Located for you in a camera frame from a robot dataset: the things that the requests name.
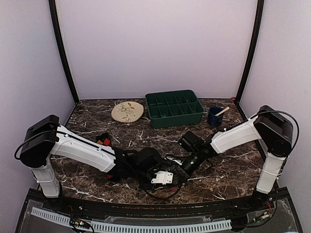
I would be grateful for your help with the left black frame post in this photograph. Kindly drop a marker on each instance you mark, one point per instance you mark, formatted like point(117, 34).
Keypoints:
point(61, 50)

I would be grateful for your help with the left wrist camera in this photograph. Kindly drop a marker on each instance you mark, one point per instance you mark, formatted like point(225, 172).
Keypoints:
point(162, 177)

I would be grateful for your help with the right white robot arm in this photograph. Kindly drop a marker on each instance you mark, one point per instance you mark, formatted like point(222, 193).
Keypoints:
point(269, 125)

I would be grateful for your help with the black frame post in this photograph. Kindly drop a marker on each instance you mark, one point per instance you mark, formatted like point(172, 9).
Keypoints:
point(251, 50)
point(61, 50)

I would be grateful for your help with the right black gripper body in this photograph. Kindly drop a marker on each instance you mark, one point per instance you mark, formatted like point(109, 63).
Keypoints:
point(188, 172)

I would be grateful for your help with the black front rail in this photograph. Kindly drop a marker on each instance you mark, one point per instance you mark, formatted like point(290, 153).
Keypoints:
point(234, 208)

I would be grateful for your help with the green compartment tray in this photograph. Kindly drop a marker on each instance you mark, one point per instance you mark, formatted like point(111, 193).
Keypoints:
point(173, 108)

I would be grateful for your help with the right black frame post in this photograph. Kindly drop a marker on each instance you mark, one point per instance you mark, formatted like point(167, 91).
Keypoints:
point(251, 50)

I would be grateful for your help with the small circuit board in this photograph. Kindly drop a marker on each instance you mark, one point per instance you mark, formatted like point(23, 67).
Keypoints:
point(79, 224)

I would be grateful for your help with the wooden stick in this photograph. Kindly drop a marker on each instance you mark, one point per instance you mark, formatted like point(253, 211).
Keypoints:
point(221, 112)

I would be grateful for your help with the white slotted cable duct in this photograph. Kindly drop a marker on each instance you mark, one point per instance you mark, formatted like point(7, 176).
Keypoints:
point(136, 225)

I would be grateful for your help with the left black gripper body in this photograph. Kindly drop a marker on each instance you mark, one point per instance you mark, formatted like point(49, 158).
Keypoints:
point(140, 174)

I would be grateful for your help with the dark blue mug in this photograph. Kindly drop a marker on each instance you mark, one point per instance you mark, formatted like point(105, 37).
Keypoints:
point(212, 119)

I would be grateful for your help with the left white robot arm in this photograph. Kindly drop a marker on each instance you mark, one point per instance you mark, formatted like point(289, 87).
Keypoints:
point(47, 137)

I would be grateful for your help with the black orange argyle sock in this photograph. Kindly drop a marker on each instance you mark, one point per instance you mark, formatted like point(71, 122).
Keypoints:
point(104, 139)

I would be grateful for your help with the beige floral plate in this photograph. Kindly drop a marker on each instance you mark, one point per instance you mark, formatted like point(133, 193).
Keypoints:
point(127, 112)

